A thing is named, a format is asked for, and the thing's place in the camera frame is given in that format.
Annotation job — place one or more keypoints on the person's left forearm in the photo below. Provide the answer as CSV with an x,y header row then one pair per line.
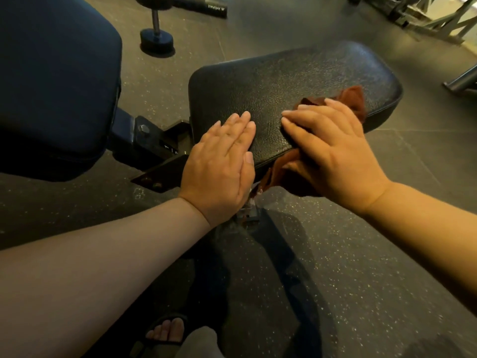
x,y
97,272

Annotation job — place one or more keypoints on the black dumbbell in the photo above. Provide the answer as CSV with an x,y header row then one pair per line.
x,y
156,39

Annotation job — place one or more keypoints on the person's right middle finger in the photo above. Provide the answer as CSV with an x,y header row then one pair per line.
x,y
303,117

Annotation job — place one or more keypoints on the dark blue bench backrest pad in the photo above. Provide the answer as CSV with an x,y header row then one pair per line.
x,y
52,78

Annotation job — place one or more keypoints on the person's left hand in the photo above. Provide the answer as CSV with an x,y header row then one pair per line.
x,y
218,171

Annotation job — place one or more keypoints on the person's left thumb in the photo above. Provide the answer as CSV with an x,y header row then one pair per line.
x,y
249,173

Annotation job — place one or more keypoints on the black sandal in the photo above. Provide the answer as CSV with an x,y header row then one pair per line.
x,y
164,318

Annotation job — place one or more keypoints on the black bench seat pad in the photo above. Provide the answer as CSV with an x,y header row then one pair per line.
x,y
275,78

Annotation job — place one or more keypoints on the grey trouser leg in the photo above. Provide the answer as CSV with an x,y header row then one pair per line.
x,y
199,344

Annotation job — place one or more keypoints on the person's left little finger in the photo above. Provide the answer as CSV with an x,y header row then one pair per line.
x,y
211,132

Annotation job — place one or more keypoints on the grey metal bar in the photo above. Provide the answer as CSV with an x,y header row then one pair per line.
x,y
462,81

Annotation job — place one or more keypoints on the brown cleaning cloth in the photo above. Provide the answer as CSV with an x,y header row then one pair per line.
x,y
352,97

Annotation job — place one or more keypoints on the person's right thumb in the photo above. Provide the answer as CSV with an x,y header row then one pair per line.
x,y
298,169

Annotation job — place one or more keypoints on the grey metal rack frame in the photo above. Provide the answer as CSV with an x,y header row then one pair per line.
x,y
425,16

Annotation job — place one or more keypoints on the black metal bench frame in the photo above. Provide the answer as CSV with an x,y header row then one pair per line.
x,y
149,141

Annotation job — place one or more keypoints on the person's left middle finger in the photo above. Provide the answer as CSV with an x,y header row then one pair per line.
x,y
240,126

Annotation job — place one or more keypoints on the person's foot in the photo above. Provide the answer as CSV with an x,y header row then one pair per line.
x,y
167,329

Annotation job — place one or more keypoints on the person's right forearm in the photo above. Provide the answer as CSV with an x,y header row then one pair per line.
x,y
428,231

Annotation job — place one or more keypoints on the person's right hand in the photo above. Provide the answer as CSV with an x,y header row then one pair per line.
x,y
339,156

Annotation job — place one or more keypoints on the person's right little finger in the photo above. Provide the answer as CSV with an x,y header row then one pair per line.
x,y
341,106

